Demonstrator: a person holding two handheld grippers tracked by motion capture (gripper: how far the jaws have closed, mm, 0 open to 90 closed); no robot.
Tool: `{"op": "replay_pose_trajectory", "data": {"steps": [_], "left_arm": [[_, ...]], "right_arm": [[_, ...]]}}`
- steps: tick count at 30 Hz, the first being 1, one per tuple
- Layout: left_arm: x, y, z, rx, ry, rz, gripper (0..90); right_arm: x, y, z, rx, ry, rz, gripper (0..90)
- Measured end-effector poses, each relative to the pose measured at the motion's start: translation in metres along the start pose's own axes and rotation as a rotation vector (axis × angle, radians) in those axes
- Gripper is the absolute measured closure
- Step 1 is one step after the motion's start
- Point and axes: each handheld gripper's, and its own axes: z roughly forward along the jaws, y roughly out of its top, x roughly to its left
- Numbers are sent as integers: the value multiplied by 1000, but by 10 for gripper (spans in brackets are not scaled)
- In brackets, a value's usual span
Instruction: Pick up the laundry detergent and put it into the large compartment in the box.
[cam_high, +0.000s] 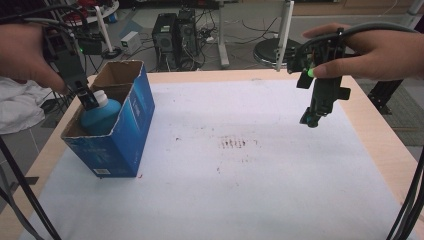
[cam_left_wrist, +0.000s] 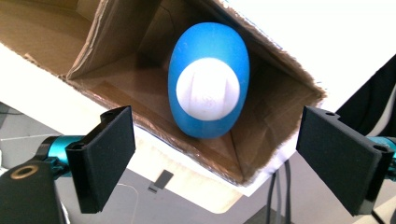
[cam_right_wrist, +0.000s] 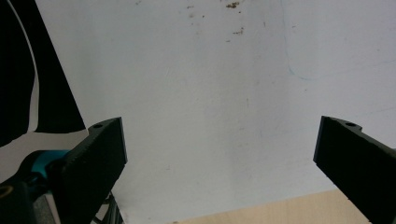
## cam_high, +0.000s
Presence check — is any person's right hand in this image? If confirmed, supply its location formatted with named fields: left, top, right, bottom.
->
left=301, top=22, right=424, bottom=82

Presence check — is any blue bottle with white cap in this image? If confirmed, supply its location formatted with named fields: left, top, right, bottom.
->
left=79, top=89, right=123, bottom=136

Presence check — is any person's left hand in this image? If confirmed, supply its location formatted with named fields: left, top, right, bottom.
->
left=0, top=23, right=70, bottom=96

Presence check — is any white paper table cover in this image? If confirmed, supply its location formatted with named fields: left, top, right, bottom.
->
left=19, top=79, right=418, bottom=240

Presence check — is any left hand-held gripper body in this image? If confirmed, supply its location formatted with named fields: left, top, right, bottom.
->
left=42, top=27, right=103, bottom=93

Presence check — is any black computer tower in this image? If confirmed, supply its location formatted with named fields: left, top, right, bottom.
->
left=151, top=8, right=202, bottom=72

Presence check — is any black stand foot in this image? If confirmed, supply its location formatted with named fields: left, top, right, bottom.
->
left=367, top=79, right=405, bottom=116

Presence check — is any blue cardboard box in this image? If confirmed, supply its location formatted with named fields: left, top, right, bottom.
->
left=60, top=59, right=156, bottom=179

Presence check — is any black cable bundle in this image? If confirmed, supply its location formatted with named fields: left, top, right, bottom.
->
left=385, top=155, right=424, bottom=240
left=0, top=135, right=63, bottom=240

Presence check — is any white stand with round base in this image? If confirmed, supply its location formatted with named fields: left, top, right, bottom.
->
left=94, top=5, right=123, bottom=60

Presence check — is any white cloth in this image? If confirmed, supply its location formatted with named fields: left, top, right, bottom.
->
left=0, top=75, right=47, bottom=135

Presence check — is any small white box device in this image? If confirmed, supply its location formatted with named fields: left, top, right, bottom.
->
left=120, top=30, right=143, bottom=52

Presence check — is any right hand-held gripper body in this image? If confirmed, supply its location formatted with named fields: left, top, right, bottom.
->
left=286, top=28, right=352, bottom=116

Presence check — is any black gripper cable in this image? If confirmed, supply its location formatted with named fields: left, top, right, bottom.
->
left=0, top=4, right=88, bottom=34

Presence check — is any round black stand base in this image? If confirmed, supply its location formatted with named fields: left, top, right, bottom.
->
left=252, top=37, right=303, bottom=67

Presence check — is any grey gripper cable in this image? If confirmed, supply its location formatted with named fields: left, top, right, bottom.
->
left=339, top=21, right=424, bottom=38

